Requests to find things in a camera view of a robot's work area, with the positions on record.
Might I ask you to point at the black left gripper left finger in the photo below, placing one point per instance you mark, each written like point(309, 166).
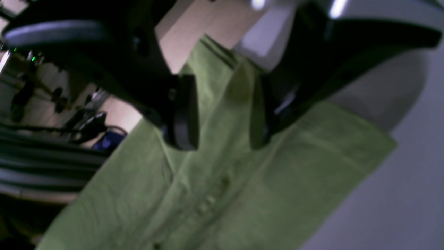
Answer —
point(113, 43)

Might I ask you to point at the green T-shirt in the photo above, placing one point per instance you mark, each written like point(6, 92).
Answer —
point(224, 196)

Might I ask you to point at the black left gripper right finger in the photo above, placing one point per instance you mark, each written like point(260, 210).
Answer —
point(323, 55)

